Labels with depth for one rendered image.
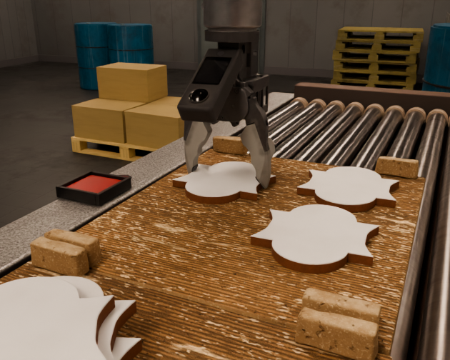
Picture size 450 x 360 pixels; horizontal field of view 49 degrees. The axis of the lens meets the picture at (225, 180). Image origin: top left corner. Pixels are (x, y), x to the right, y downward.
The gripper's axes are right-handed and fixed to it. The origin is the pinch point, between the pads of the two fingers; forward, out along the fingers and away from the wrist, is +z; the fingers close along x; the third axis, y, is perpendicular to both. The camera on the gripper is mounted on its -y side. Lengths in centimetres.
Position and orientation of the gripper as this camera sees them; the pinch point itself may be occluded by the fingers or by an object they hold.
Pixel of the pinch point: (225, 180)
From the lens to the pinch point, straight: 68.7
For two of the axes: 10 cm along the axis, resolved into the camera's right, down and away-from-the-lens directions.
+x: -9.1, -1.5, 3.9
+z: 0.0, 9.4, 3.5
